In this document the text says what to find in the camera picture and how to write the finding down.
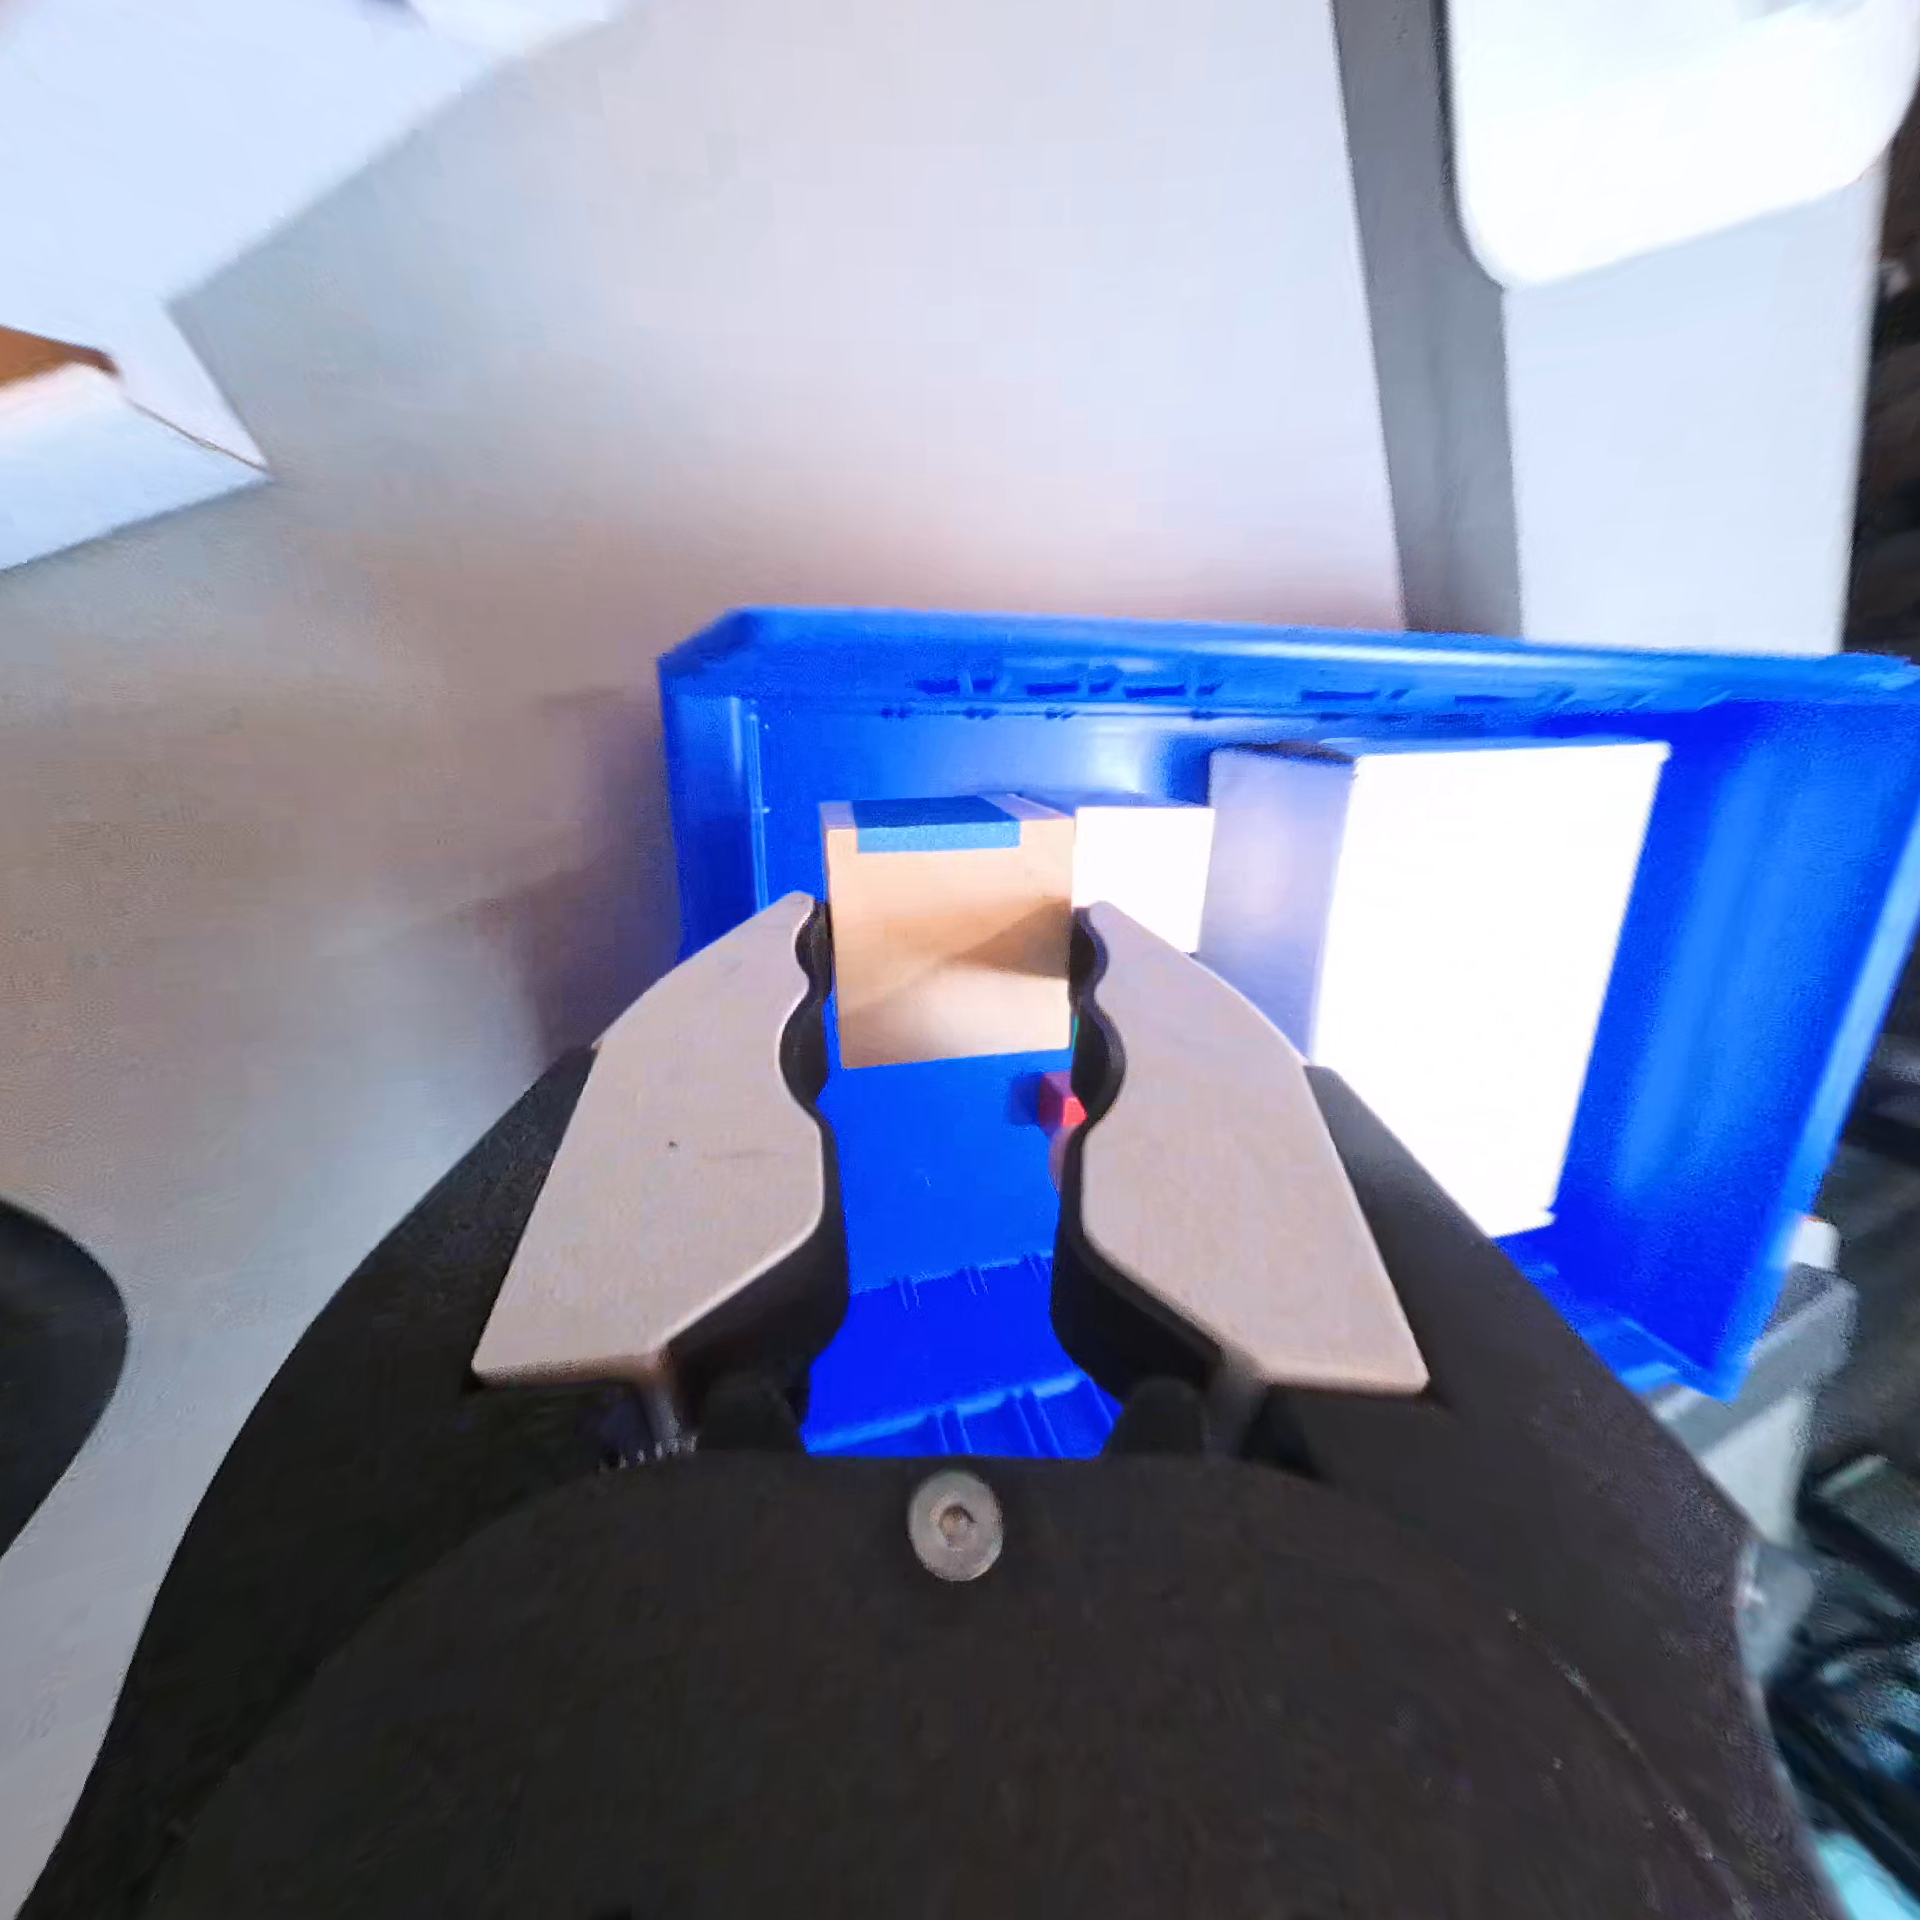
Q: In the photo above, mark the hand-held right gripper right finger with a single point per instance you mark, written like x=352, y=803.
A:
x=1230, y=1199

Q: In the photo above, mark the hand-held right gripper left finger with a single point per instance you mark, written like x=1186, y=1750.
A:
x=675, y=1186

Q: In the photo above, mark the red cube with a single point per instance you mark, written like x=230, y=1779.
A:
x=1063, y=1107

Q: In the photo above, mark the white cardboard box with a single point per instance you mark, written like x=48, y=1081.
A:
x=1468, y=960
x=90, y=465

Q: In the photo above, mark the blue plastic bin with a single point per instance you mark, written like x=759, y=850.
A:
x=1725, y=975

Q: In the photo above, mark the light grey desk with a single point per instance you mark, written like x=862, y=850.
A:
x=1663, y=480

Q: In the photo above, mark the instruction sheet on stand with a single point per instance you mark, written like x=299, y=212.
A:
x=1649, y=120

